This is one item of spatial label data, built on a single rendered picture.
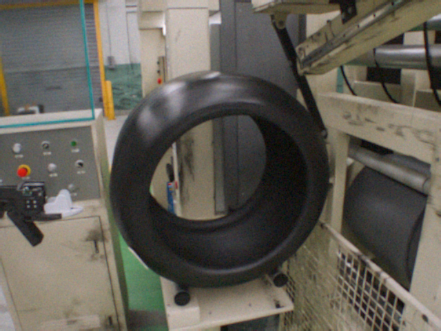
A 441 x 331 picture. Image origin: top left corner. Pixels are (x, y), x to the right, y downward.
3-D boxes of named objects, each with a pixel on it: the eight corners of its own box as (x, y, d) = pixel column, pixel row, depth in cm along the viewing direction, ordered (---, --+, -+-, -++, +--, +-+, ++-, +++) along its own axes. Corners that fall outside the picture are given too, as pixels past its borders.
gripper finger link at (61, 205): (80, 196, 83) (42, 196, 81) (82, 218, 85) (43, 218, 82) (83, 192, 86) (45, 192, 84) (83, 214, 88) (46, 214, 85)
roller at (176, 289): (169, 245, 123) (158, 239, 122) (176, 235, 123) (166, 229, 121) (184, 309, 91) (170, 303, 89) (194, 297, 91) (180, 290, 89)
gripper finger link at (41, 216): (60, 216, 82) (23, 216, 79) (60, 221, 82) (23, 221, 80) (63, 207, 86) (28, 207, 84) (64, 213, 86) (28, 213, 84)
